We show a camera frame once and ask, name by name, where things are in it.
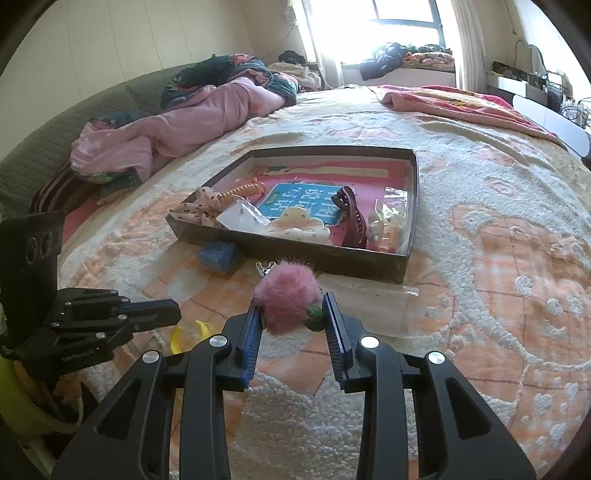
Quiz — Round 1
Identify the pink quilt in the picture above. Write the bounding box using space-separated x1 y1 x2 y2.
70 75 297 186

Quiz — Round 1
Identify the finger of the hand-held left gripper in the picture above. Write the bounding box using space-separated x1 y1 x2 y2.
53 289 182 324
53 318 178 349

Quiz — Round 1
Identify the flat clear plastic bag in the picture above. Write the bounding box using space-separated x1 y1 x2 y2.
318 276 419 339

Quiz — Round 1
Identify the grey padded headboard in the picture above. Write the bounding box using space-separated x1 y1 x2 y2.
0 64 195 219

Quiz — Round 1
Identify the pink red patterned blanket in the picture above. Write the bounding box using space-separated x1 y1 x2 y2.
375 84 563 142

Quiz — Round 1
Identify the dark floral blanket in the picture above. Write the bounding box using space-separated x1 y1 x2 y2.
160 54 299 110

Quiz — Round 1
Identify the white card in clear packet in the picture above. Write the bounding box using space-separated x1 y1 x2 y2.
216 202 274 232

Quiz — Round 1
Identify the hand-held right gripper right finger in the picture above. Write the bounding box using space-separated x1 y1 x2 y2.
322 292 539 480

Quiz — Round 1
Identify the clear bag with yellow accessories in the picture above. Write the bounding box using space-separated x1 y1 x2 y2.
368 188 413 254

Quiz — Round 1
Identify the white desk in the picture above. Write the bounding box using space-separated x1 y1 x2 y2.
486 73 591 158

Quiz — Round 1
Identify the cream cloud hair claw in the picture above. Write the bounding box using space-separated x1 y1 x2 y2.
263 206 334 246

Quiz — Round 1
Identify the brown oval hair clip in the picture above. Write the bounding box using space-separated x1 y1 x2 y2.
333 185 369 250

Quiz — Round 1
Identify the striped pillow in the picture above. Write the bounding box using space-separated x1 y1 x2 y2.
29 163 101 219

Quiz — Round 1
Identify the cream dotted bow scrunchie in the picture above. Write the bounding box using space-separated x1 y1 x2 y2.
169 186 232 228

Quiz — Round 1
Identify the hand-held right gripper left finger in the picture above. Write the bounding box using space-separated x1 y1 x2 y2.
51 302 266 480

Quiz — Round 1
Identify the pink pompom hair clip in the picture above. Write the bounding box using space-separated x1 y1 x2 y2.
252 260 325 335

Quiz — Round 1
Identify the white sheer curtain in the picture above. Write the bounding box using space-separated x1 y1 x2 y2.
449 0 491 94
294 0 343 92

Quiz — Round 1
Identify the yellow hair clip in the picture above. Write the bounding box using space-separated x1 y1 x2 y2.
169 319 214 356

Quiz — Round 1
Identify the orange spiral hair tie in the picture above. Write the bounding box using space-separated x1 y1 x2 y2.
216 182 266 205

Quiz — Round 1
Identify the black shallow tray box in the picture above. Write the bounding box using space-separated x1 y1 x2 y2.
165 145 420 285

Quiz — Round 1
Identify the arched mirror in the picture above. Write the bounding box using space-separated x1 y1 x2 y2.
514 38 549 75

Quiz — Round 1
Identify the window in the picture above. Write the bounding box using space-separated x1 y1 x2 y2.
300 0 452 66

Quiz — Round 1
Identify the pile of clothes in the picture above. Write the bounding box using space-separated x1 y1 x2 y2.
359 41 456 82

